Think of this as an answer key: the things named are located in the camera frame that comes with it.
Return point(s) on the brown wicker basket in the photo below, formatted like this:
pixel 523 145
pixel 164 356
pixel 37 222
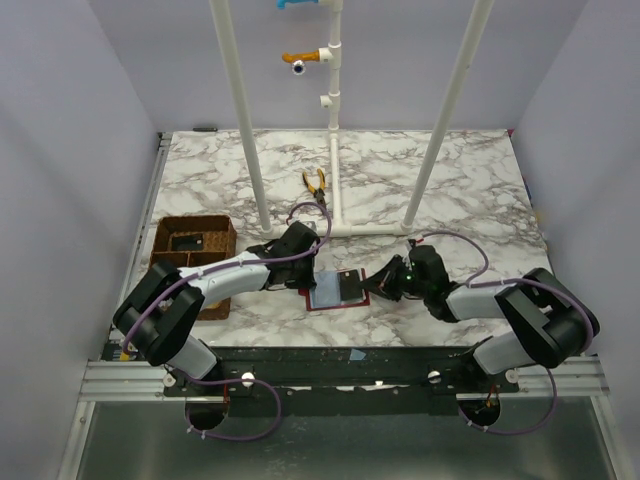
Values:
pixel 194 241

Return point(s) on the black VIP card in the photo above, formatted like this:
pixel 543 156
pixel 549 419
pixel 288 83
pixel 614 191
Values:
pixel 349 286

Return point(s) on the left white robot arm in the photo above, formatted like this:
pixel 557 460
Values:
pixel 157 317

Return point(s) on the white PVC pipe frame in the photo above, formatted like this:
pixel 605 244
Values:
pixel 331 55

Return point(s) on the aluminium frame rail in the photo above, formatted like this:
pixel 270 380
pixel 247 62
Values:
pixel 136 381

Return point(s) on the red leather card holder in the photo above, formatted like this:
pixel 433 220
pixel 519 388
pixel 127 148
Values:
pixel 325 294

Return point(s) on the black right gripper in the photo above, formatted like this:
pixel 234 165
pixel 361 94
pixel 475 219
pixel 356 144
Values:
pixel 392 277

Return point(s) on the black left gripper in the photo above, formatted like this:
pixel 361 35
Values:
pixel 304 273

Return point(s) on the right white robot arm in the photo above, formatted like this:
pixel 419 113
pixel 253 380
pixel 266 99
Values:
pixel 547 323

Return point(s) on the blue hook on pipe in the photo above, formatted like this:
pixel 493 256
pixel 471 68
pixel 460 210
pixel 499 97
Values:
pixel 283 4

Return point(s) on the yellow handled pliers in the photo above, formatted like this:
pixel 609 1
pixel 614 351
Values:
pixel 318 192

